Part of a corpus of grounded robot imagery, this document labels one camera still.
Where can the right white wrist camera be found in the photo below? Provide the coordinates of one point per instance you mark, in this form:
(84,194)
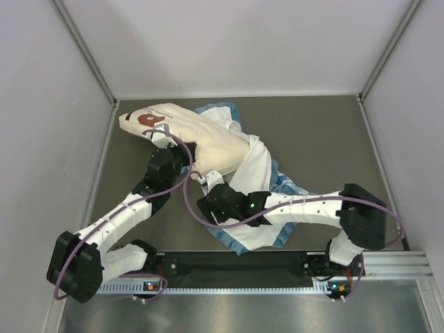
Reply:
(210,180)

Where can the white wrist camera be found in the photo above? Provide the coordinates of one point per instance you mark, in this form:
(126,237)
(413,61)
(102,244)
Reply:
(210,180)
(160,137)

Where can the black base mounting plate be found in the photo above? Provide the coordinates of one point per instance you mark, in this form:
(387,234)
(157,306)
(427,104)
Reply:
(227,270)

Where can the aluminium frame rail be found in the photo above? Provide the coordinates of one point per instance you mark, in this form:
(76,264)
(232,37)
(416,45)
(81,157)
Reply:
(397,265)

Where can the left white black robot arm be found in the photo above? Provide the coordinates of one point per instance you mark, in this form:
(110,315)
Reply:
(85,260)

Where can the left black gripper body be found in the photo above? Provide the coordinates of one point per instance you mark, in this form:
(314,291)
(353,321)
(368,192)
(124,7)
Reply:
(180,158)

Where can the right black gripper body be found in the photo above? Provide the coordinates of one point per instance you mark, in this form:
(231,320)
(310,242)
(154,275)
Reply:
(222,216)

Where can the grey slotted cable duct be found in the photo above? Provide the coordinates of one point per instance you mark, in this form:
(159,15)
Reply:
(140,287)

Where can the cream bear pillow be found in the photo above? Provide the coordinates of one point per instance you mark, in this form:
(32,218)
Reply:
(217,149)

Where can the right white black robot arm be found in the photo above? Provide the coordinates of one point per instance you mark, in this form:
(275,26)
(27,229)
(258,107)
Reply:
(355,212)

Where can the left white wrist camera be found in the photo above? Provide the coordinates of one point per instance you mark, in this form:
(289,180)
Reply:
(160,137)

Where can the blue white bear pillowcase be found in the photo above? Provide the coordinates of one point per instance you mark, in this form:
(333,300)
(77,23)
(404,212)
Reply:
(256,177)

